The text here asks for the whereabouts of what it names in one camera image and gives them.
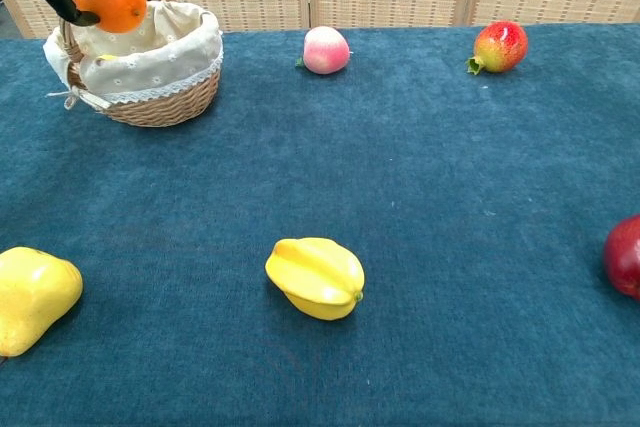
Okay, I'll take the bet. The wicker basket with cloth liner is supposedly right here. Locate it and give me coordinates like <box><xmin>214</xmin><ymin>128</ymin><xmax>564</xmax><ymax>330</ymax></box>
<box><xmin>43</xmin><ymin>0</ymin><xmax>225</xmax><ymax>128</ymax></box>

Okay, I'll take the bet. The pink peach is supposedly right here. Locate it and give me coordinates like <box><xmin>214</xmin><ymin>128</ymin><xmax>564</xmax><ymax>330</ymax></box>
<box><xmin>295</xmin><ymin>25</ymin><xmax>354</xmax><ymax>76</ymax></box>

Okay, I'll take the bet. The blue velvet tablecloth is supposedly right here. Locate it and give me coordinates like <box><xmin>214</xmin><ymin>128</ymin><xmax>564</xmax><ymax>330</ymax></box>
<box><xmin>0</xmin><ymin>22</ymin><xmax>640</xmax><ymax>427</ymax></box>

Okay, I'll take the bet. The yellow pear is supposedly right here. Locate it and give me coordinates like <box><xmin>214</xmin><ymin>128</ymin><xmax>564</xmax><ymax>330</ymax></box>
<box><xmin>0</xmin><ymin>246</ymin><xmax>84</xmax><ymax>358</ymax></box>

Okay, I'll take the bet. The yellow starfruit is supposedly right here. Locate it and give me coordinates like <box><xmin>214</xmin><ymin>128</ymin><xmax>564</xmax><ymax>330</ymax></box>
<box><xmin>264</xmin><ymin>236</ymin><xmax>366</xmax><ymax>322</ymax></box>

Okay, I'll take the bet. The red yellow pomegranate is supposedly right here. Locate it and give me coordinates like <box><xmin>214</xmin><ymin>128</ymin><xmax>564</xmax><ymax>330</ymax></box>
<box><xmin>466</xmin><ymin>20</ymin><xmax>530</xmax><ymax>76</ymax></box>

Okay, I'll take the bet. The dark red apple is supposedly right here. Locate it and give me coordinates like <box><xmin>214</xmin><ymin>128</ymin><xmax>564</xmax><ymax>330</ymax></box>
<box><xmin>602</xmin><ymin>214</ymin><xmax>640</xmax><ymax>302</ymax></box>

